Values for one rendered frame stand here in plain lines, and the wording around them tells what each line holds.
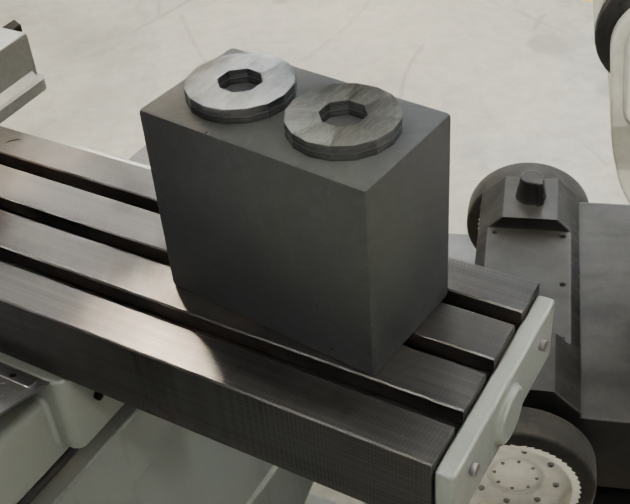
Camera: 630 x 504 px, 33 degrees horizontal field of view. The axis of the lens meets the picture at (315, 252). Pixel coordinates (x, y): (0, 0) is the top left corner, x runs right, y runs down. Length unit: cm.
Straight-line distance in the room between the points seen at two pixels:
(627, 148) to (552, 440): 36
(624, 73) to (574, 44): 214
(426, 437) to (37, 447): 42
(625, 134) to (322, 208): 57
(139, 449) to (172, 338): 31
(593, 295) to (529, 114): 150
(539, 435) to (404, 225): 56
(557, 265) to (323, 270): 77
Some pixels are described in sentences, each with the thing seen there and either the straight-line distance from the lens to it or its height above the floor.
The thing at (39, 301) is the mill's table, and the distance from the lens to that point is 98.
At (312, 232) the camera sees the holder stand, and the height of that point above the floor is 109.
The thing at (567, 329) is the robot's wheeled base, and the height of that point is 59.
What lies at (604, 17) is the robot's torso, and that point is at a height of 103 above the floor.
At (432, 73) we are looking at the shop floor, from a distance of 317.
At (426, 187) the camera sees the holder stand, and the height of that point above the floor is 110.
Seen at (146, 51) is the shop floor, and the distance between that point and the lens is 344.
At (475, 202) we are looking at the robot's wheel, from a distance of 173.
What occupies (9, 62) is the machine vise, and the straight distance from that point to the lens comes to 127.
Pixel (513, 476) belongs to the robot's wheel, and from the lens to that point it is 139.
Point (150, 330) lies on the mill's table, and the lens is 92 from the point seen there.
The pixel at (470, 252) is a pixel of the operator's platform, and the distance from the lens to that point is 185.
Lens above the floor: 158
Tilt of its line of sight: 39 degrees down
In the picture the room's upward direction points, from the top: 5 degrees counter-clockwise
